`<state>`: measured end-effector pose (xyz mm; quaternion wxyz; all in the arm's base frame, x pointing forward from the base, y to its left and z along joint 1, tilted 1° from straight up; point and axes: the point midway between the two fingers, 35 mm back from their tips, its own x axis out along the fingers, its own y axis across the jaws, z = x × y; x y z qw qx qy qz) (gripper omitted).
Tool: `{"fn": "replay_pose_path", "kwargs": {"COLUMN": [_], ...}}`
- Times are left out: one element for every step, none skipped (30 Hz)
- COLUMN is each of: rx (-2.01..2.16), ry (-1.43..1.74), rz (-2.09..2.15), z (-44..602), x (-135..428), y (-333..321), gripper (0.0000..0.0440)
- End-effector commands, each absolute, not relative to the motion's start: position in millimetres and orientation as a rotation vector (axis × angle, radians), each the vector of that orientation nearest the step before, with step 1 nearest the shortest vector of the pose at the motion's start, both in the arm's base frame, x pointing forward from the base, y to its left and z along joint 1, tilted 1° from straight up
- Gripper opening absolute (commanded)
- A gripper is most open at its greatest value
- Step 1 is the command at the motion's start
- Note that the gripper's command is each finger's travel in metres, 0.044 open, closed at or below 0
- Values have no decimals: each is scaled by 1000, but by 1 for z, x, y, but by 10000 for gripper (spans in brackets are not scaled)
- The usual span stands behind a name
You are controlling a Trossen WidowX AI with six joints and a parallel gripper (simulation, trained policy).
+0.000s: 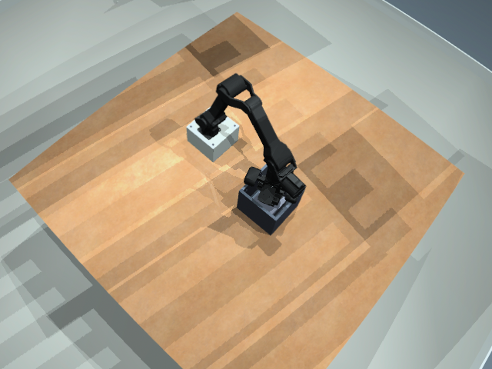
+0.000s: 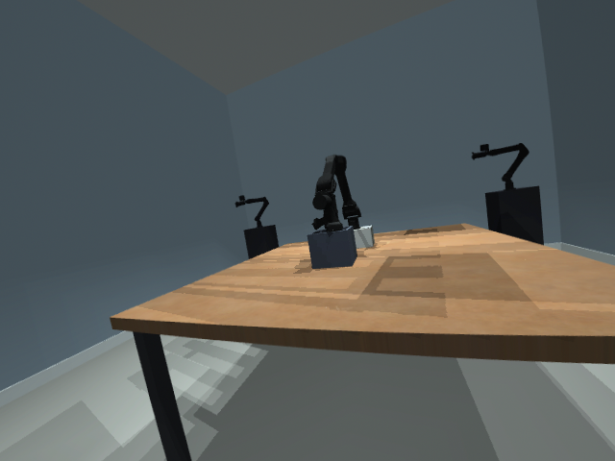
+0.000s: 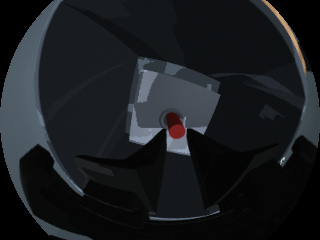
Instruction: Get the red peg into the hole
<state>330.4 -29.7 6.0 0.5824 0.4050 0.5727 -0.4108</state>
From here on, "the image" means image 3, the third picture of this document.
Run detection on dark red peg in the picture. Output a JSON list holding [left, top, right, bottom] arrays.
[[167, 112, 185, 140]]

